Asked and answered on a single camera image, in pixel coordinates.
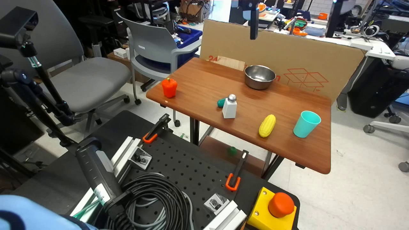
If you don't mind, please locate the steel bowl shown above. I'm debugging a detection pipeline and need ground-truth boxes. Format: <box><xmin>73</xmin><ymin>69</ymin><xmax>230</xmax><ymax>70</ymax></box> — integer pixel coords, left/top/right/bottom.
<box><xmin>244</xmin><ymin>65</ymin><xmax>277</xmax><ymax>90</ymax></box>

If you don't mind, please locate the blue plastic bin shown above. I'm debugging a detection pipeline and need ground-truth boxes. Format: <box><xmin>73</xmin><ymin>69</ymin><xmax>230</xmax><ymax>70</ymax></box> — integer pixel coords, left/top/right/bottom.
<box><xmin>141</xmin><ymin>27</ymin><xmax>204</xmax><ymax>72</ymax></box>

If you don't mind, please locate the cardboard sheet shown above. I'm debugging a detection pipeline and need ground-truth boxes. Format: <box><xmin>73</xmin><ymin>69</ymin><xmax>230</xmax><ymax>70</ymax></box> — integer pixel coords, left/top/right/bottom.
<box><xmin>199</xmin><ymin>19</ymin><xmax>367</xmax><ymax>103</ymax></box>

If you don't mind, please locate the monitor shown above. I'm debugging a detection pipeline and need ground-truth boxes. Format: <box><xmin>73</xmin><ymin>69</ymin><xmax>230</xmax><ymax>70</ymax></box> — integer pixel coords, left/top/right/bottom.
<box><xmin>325</xmin><ymin>0</ymin><xmax>357</xmax><ymax>38</ymax></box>

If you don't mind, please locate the white salt shaker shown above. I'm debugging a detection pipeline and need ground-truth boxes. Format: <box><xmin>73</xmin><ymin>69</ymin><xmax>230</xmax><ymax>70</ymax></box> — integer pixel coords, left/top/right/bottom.
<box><xmin>222</xmin><ymin>94</ymin><xmax>238</xmax><ymax>119</ymax></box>

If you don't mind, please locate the yellow toy corn cob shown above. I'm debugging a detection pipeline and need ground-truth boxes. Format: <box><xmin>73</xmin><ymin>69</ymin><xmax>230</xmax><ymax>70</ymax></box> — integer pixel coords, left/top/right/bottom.
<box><xmin>259</xmin><ymin>114</ymin><xmax>276</xmax><ymax>138</ymax></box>

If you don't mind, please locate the grey plastic armchair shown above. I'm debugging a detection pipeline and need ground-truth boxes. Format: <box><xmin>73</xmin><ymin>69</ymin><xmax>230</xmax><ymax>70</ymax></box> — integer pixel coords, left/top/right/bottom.
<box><xmin>116</xmin><ymin>11</ymin><xmax>204</xmax><ymax>127</ymax></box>

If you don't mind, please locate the orange toy bell pepper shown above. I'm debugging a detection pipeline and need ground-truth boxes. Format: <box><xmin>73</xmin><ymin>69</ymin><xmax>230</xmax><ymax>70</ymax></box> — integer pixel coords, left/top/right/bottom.
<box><xmin>161</xmin><ymin>78</ymin><xmax>178</xmax><ymax>98</ymax></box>

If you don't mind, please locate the teal plastic cup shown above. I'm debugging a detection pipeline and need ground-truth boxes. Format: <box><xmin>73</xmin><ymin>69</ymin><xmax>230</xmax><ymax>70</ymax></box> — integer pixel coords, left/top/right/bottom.
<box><xmin>293</xmin><ymin>111</ymin><xmax>322</xmax><ymax>139</ymax></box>

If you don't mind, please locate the white desk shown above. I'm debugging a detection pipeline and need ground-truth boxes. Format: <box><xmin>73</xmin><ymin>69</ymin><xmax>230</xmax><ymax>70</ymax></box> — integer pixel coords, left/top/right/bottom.
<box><xmin>244</xmin><ymin>11</ymin><xmax>397</xmax><ymax>111</ymax></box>

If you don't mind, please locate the black computer tower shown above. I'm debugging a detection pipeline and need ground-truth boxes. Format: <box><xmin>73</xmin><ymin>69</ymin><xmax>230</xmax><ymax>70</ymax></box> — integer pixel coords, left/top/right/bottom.
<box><xmin>347</xmin><ymin>58</ymin><xmax>409</xmax><ymax>119</ymax></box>

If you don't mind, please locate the black and orange clamp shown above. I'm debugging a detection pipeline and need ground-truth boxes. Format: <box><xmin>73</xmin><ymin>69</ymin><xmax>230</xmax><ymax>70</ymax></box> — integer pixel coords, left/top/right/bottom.
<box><xmin>142</xmin><ymin>113</ymin><xmax>173</xmax><ymax>144</ymax></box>
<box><xmin>225</xmin><ymin>149</ymin><xmax>249</xmax><ymax>192</ymax></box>

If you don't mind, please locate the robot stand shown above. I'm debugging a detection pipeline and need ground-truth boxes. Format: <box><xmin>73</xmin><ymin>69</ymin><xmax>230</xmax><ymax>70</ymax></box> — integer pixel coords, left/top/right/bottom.
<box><xmin>10</xmin><ymin>110</ymin><xmax>301</xmax><ymax>230</ymax></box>

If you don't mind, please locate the white office chair base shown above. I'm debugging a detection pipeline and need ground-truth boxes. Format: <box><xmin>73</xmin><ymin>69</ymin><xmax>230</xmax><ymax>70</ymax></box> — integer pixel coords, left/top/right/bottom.
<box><xmin>363</xmin><ymin>105</ymin><xmax>409</xmax><ymax>134</ymax></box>

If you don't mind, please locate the grey padded office chair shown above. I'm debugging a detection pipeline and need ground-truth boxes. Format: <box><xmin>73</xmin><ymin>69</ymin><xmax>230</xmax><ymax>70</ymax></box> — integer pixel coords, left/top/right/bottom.
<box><xmin>0</xmin><ymin>0</ymin><xmax>132</xmax><ymax>130</ymax></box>

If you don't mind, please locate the yellow emergency stop box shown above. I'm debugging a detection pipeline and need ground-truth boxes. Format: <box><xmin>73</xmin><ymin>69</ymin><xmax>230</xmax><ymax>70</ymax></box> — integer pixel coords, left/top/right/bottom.
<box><xmin>246</xmin><ymin>187</ymin><xmax>297</xmax><ymax>230</ymax></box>

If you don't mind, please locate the black power brick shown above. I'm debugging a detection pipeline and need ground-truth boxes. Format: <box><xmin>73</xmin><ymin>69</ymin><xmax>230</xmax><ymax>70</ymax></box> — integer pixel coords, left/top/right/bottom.
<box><xmin>75</xmin><ymin>137</ymin><xmax>132</xmax><ymax>211</ymax></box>

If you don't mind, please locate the coil of grey cable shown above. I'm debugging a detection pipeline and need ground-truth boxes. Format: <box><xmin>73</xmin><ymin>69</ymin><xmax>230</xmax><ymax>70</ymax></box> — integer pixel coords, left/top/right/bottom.
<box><xmin>96</xmin><ymin>172</ymin><xmax>195</xmax><ymax>230</ymax></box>

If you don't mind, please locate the camera on tripod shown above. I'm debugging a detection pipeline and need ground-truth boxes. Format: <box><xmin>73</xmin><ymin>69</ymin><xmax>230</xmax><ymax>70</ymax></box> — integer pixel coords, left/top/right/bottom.
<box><xmin>0</xmin><ymin>6</ymin><xmax>78</xmax><ymax>148</ymax></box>

